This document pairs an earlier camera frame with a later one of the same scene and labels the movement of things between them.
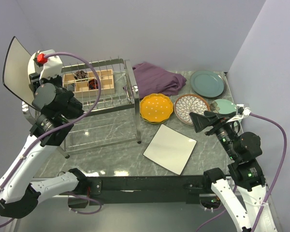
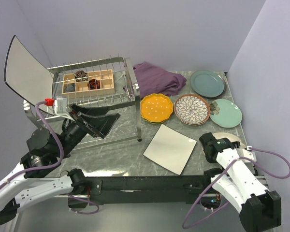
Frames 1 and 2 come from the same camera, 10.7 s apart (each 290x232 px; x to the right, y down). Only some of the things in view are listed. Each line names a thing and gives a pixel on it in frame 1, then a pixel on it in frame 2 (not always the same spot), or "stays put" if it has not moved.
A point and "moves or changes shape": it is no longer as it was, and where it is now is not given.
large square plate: x=170 y=149 stays put
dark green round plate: x=207 y=83 stays put
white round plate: x=31 y=66 moves or changes shape
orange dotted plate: x=156 y=108 stays put
